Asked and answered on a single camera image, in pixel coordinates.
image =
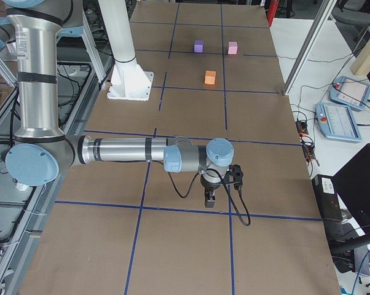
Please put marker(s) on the black computer box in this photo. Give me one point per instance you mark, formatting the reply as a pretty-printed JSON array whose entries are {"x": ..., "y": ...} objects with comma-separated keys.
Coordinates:
[{"x": 326, "y": 198}]

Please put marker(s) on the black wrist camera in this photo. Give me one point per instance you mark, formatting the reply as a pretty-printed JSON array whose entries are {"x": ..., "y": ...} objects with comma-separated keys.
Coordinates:
[{"x": 235, "y": 172}]

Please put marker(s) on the aluminium frame post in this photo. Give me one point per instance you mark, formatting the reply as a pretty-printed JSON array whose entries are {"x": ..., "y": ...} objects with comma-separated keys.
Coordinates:
[{"x": 314, "y": 31}]

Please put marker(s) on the purple foam block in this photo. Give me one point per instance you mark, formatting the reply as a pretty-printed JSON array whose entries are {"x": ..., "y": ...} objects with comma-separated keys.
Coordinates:
[{"x": 198, "y": 46}]

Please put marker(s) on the black monitor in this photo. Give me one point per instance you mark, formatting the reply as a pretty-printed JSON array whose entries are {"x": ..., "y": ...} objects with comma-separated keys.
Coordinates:
[{"x": 352, "y": 184}]

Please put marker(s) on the near teach pendant tablet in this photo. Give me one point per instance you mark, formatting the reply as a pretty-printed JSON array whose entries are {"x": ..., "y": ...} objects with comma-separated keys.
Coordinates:
[{"x": 337, "y": 122}]

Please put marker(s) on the white pedestal column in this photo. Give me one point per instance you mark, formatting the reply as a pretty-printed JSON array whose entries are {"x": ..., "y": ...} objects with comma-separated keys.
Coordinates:
[{"x": 128, "y": 80}]

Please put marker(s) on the orange foam block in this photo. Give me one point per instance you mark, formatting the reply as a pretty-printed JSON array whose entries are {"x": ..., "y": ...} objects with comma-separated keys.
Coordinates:
[{"x": 210, "y": 77}]

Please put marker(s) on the far teach pendant tablet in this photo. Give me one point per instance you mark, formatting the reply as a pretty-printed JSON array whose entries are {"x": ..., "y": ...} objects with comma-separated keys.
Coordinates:
[{"x": 350, "y": 92}]

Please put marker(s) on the pink foam block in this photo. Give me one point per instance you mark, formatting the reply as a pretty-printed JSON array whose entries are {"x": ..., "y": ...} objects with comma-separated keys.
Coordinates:
[{"x": 232, "y": 48}]

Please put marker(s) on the teach pendant tablet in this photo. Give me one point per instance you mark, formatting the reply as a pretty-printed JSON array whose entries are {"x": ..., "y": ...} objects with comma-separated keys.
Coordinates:
[
  {"x": 337, "y": 122},
  {"x": 350, "y": 92}
]

